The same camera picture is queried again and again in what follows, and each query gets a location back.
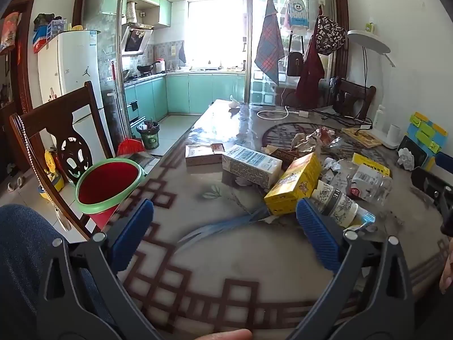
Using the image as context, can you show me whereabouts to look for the white bead chain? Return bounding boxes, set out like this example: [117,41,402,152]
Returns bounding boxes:
[16,113,71,231]

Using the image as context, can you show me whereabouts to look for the white charger cable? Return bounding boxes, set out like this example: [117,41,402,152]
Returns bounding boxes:
[257,105,311,121]

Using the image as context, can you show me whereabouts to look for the dark patterned box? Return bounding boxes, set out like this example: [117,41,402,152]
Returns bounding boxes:
[262,145,300,162]

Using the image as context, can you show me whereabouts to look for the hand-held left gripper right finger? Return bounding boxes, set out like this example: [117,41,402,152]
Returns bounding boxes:
[283,198,425,340]

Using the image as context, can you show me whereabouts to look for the person's leg in jeans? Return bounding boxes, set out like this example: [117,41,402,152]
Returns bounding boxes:
[0,203,117,340]

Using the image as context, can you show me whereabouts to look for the dark shoulder bag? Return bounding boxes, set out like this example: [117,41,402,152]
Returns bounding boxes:
[287,51,304,77]

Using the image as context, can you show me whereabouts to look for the dark wooden chair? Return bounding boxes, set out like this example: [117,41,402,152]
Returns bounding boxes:
[319,77,377,122]

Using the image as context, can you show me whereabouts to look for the white cup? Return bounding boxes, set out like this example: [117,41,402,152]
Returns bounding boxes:
[387,124,402,148]

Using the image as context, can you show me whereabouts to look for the floral printed tablecloth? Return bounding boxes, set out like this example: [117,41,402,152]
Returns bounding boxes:
[117,99,453,340]

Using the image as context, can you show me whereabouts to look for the red broom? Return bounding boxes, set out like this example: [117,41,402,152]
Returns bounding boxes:
[111,61,146,157]

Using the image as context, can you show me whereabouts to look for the teal lower cabinets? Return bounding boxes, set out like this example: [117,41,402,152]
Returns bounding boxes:
[124,73,246,125]

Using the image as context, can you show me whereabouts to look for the dark red apron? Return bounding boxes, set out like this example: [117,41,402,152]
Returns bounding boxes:
[295,35,325,109]

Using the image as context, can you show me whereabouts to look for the white refrigerator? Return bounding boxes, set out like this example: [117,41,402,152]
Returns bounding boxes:
[37,30,116,156]

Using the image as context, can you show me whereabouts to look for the patterned tote bag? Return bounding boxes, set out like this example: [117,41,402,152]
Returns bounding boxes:
[315,14,347,56]

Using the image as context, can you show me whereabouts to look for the range hood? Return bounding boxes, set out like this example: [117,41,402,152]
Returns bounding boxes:
[122,23,154,56]

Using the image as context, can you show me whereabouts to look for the plaid cloth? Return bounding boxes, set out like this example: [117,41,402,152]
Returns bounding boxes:
[254,0,286,86]

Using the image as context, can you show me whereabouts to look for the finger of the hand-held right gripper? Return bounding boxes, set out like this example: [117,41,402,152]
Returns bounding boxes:
[412,167,445,202]

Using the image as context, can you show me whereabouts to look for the blue plastic basket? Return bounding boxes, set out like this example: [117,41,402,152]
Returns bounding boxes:
[46,19,67,38]

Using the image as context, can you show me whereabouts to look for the blue white cartoon bag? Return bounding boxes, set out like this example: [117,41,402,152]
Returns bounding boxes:
[287,0,311,31]

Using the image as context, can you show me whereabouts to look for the large red bin green rim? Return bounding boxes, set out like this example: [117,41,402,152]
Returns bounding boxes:
[75,158,146,231]

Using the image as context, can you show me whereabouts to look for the person's left hand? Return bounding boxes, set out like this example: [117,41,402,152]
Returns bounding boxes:
[198,329,253,340]

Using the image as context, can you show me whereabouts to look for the crumpled white paper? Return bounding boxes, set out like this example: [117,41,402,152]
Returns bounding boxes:
[320,159,341,182]

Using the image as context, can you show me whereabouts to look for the yellow box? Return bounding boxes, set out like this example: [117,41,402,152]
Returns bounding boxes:
[264,152,322,216]

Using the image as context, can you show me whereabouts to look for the brown paper bag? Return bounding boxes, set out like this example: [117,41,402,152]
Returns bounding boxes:
[291,127,335,155]

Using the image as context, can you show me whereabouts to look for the black tablet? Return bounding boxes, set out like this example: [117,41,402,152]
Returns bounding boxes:
[396,135,429,168]

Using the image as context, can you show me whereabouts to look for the blue red box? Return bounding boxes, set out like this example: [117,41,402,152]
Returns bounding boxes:
[33,25,50,54]

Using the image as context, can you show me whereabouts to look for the black cable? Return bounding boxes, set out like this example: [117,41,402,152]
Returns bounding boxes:
[311,108,373,129]

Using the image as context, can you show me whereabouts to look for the green trash can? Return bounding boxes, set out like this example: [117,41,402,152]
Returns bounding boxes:
[136,121,161,149]

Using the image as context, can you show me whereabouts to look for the white round lamp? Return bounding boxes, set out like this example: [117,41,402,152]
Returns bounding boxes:
[347,29,400,150]

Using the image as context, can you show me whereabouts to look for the teal upper cabinets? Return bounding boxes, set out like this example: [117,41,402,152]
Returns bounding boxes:
[125,0,173,28]

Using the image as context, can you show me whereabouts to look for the yellow packet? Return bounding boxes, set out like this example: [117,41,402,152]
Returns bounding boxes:
[352,153,390,178]

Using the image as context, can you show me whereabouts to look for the white printed carton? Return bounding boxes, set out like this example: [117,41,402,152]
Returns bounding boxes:
[222,144,283,189]

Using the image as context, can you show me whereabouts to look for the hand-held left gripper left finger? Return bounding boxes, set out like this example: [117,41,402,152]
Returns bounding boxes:
[35,198,163,340]

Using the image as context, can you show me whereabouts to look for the yellow cartoon toy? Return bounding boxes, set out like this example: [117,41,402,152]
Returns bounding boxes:
[39,149,65,199]

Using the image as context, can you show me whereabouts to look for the person's right hand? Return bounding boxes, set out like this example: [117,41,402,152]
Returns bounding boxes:
[439,251,453,294]

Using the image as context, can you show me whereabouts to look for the red hanging decoration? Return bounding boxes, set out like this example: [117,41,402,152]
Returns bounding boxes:
[0,12,22,56]

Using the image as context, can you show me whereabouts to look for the yellow book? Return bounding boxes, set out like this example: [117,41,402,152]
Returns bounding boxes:
[341,127,383,148]

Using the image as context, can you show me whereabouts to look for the teal cabinets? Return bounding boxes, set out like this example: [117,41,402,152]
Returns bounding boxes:
[124,73,246,125]
[125,0,173,28]

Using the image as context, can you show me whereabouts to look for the grey dustpan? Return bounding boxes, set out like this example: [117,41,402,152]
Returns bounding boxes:
[133,152,162,171]

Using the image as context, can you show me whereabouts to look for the carved wooden chair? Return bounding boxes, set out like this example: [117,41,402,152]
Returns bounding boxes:
[9,81,117,241]

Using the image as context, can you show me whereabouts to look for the clear plastic bottle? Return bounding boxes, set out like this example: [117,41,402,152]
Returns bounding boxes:
[336,159,394,206]

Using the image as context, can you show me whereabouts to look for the patterned paper cup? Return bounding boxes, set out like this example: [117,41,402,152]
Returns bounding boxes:
[311,180,360,228]

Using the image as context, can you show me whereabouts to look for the blue yellow toy board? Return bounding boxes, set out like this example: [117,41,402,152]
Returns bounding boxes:
[406,112,448,171]

